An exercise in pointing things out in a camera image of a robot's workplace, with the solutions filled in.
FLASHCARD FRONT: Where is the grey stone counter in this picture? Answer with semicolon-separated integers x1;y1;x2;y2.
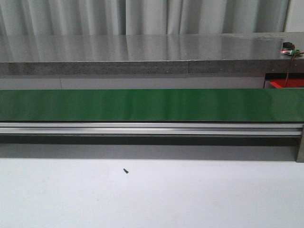
0;32;304;75

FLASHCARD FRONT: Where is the green conveyor belt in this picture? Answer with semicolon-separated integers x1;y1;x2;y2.
0;88;304;122

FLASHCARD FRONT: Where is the red plastic tray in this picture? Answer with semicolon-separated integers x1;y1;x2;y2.
270;79;304;88

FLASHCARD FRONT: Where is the small green circuit board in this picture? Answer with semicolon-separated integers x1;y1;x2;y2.
281;42;304;56

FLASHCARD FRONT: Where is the grey curtain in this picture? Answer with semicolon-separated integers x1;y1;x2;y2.
0;0;304;36

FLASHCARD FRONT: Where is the aluminium conveyor frame rail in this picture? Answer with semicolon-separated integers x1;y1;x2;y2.
0;122;304;162

